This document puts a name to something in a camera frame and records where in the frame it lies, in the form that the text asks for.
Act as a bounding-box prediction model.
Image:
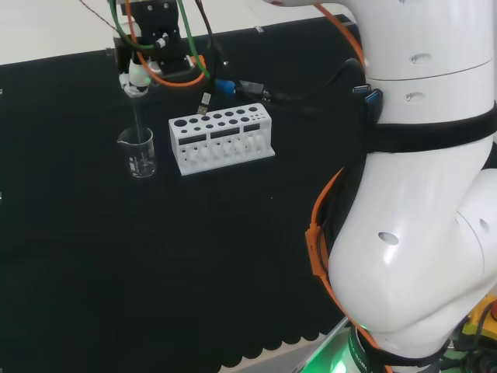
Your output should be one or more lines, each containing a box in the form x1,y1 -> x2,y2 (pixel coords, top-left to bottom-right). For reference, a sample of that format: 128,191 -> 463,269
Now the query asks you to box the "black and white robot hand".
112,0 -> 195,97

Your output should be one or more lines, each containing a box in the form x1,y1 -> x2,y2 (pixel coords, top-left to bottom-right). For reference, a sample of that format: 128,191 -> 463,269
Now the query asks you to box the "green cable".
107,0 -> 213,81

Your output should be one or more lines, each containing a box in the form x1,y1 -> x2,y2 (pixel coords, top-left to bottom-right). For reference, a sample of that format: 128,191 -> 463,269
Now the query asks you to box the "clear glass beaker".
116,126 -> 158,179

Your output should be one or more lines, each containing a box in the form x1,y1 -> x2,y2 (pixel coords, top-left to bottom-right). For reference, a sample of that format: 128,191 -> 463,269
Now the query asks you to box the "orange cable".
123,0 -> 389,373

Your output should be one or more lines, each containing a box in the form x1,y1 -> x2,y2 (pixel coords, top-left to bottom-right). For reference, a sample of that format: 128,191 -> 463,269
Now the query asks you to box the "black cable with USB plug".
195,79 -> 215,117

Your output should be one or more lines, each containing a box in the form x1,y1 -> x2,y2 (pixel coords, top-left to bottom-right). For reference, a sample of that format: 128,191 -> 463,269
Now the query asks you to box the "yellow stop button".
461,295 -> 497,338

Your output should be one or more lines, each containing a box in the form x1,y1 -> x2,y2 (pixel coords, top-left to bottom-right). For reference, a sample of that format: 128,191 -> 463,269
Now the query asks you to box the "grey base plate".
219,313 -> 354,373

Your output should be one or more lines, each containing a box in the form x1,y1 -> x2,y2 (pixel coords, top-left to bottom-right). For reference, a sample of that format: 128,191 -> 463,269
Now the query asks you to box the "thick black cable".
235,58 -> 367,118

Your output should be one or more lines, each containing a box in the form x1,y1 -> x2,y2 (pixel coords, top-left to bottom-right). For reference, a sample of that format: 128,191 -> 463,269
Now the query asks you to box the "white test tube rack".
168,102 -> 276,177

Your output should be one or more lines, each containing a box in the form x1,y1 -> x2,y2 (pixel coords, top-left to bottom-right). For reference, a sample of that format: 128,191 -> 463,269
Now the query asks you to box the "black arm strap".
364,103 -> 497,155

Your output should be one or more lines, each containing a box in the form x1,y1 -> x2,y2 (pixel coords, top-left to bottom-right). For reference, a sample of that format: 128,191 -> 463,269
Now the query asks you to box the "clear glass rod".
131,95 -> 149,170

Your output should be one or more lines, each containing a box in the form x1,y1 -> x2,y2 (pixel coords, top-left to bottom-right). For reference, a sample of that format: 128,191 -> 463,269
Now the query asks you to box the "black bench cloth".
0,13 -> 374,373

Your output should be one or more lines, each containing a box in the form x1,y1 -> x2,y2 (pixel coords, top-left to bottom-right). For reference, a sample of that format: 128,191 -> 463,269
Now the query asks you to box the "blue cable connector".
214,78 -> 238,96

